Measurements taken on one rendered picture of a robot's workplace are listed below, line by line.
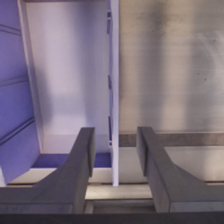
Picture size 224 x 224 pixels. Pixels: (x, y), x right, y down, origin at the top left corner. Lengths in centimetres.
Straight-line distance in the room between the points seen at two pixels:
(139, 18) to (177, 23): 8
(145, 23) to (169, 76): 12
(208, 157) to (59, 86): 40
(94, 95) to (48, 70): 11
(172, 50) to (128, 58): 9
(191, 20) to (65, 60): 27
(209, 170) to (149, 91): 27
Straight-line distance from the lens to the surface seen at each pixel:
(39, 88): 40
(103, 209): 48
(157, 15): 38
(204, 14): 41
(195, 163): 49
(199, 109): 43
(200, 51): 41
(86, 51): 36
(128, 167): 45
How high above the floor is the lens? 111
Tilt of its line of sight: 73 degrees down
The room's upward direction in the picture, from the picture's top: 179 degrees clockwise
